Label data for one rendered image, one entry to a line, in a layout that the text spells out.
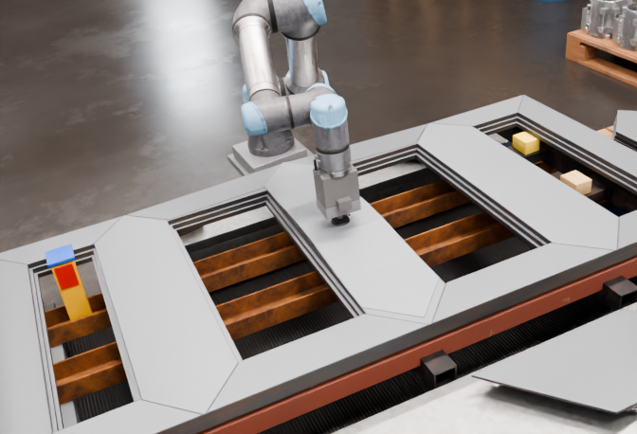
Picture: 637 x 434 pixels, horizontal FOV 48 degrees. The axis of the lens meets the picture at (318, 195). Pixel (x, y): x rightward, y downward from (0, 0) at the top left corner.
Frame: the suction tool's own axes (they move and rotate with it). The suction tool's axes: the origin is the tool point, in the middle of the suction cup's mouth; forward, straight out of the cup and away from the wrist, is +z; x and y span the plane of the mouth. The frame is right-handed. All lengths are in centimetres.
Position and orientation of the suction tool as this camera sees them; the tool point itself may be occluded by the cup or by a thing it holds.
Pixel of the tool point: (340, 225)
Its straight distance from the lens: 167.7
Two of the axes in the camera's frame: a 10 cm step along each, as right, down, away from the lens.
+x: -3.6, -4.5, 8.2
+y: 9.3, -2.7, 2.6
